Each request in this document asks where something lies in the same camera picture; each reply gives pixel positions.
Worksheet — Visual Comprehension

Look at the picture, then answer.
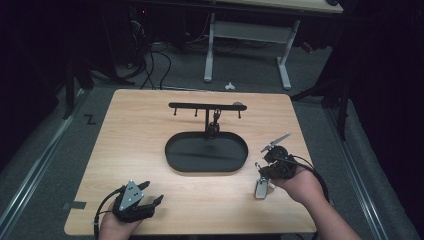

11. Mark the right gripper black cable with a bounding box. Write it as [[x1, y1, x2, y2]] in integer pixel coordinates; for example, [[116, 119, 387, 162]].
[[285, 153, 331, 203]]

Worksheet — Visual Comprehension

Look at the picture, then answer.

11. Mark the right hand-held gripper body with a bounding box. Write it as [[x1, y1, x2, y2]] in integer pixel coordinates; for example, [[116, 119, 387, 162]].
[[260, 132, 298, 180]]

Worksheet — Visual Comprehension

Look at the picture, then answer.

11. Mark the person's left hand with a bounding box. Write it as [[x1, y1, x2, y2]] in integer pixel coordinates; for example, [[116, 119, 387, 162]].
[[98, 211, 143, 240]]

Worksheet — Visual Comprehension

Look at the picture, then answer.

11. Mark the silver metal spoon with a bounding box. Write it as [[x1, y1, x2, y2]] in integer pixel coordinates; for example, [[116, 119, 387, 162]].
[[253, 161, 277, 201]]

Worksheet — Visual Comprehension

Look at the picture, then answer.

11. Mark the person's right hand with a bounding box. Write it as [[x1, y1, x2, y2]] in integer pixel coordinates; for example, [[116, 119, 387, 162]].
[[271, 166, 327, 207]]

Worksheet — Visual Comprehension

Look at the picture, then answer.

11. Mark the grey tape strip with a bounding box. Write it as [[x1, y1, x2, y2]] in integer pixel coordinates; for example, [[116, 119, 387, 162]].
[[62, 200, 88, 211]]

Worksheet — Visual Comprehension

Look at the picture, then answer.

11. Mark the black rack with oval tray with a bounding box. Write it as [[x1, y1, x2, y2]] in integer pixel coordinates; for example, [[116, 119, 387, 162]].
[[164, 101, 250, 174]]

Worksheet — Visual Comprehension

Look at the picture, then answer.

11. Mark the white frame desk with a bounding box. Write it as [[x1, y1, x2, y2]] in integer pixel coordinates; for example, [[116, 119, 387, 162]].
[[202, 0, 345, 92]]

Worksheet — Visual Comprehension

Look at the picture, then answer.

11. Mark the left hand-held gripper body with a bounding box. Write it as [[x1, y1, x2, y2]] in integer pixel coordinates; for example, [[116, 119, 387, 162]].
[[111, 179, 158, 224]]

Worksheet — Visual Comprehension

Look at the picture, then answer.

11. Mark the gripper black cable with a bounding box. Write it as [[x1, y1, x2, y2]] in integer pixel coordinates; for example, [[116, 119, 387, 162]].
[[93, 185, 126, 240], [285, 153, 331, 203]]

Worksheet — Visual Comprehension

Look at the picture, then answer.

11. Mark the metal floor rail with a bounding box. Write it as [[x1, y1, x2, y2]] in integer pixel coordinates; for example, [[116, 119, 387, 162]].
[[324, 108, 391, 240], [0, 89, 88, 234]]

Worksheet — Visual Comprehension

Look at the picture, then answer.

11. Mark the black metal stand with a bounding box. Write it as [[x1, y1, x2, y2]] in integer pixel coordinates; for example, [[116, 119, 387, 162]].
[[61, 49, 136, 121], [290, 66, 353, 142]]

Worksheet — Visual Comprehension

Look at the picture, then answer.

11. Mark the bundle of black floor cables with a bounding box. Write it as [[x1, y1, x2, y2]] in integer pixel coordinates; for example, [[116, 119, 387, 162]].
[[128, 9, 173, 91]]

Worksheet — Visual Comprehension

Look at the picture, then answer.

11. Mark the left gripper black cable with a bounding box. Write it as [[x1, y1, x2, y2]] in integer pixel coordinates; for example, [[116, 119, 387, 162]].
[[93, 185, 126, 240]]

